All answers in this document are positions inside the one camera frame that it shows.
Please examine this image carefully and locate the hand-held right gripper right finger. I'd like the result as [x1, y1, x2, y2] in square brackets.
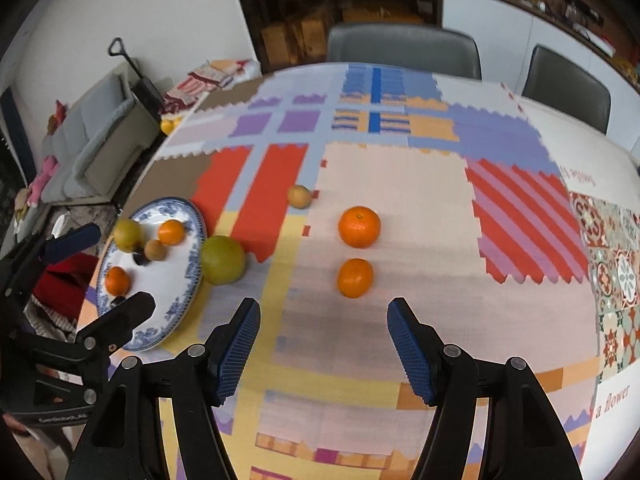
[386, 297, 583, 480]

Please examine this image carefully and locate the orange mandarin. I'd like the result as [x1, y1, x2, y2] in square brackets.
[158, 219, 186, 246]
[337, 258, 374, 299]
[338, 205, 381, 249]
[104, 266, 132, 297]

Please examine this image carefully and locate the pink plush toy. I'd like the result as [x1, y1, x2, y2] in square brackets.
[27, 155, 58, 206]

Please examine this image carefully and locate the yellow pear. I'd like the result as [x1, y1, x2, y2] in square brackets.
[112, 218, 147, 252]

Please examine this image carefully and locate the grey sofa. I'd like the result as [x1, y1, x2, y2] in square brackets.
[40, 65, 173, 203]

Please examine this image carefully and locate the red plush toy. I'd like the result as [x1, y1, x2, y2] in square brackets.
[48, 100, 68, 133]

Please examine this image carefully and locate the colourful patchwork tablecloth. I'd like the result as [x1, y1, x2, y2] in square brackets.
[75, 62, 601, 480]

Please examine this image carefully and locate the red striped folded cloth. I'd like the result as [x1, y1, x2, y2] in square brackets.
[160, 59, 261, 113]

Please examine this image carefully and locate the blue rimmed white plate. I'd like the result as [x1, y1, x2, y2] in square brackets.
[96, 197, 208, 352]

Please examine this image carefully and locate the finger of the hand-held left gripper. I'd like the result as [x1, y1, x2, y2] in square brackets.
[0, 223, 102, 311]
[77, 291, 157, 405]

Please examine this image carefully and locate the red garment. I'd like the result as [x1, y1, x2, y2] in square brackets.
[32, 252, 108, 321]

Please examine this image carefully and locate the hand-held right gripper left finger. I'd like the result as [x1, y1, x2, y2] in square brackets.
[65, 297, 262, 480]

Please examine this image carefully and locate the glass door cabinet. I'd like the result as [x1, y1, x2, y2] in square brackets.
[227, 0, 443, 73]

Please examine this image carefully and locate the green pear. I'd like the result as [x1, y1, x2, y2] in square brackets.
[199, 235, 247, 286]

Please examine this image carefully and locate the grey dining chair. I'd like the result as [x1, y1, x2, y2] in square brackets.
[521, 45, 612, 135]
[326, 22, 482, 81]

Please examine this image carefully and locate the white tile pattern tablecloth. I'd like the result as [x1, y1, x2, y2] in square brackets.
[432, 72, 640, 480]

